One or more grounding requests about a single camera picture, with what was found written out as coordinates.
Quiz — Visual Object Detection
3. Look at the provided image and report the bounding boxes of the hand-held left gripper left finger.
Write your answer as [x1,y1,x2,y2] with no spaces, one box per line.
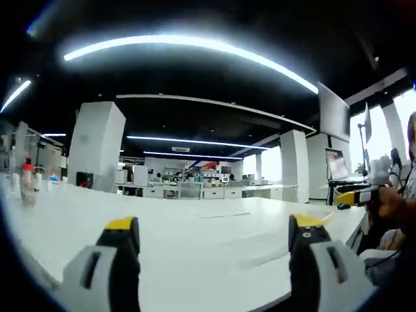
[62,216,141,312]

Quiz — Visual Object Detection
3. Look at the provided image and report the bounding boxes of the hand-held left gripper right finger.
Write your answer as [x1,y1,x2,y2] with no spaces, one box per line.
[288,213,380,312]

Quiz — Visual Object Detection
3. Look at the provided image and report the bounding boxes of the person's right hand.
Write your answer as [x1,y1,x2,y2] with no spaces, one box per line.
[372,185,412,225]

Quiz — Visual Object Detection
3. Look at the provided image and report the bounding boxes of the open laptop screen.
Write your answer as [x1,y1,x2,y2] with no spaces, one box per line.
[324,148,352,181]

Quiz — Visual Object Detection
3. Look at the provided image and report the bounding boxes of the person's legs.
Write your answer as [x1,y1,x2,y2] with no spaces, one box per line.
[357,227,416,287]

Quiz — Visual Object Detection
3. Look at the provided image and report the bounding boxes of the large hanging dark monitor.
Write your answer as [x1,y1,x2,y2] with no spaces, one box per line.
[317,81,351,144]

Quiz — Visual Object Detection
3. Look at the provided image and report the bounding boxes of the clear bottle with red cap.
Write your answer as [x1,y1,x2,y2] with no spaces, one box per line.
[19,157,37,206]

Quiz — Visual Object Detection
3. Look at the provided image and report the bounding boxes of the row of white desks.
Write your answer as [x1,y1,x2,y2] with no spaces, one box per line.
[142,183,283,201]

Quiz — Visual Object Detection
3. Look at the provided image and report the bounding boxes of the long ceiling light strip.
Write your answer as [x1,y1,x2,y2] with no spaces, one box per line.
[63,34,319,95]

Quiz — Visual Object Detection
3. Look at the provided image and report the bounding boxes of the black cable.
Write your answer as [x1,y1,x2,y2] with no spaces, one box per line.
[365,248,402,270]

